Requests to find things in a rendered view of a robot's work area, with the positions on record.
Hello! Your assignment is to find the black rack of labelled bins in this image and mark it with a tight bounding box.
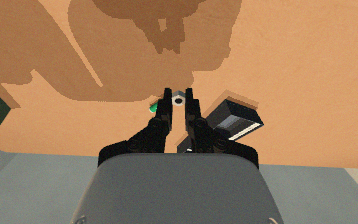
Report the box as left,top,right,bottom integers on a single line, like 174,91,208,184
177,99,264,153

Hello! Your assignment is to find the silver hex nut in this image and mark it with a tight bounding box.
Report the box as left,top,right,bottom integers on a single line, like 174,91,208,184
172,90,185,106

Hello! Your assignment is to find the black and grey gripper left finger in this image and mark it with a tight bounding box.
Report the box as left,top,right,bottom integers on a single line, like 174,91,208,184
97,88,173,168

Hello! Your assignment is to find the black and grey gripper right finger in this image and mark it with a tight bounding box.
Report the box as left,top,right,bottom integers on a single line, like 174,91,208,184
185,88,259,170

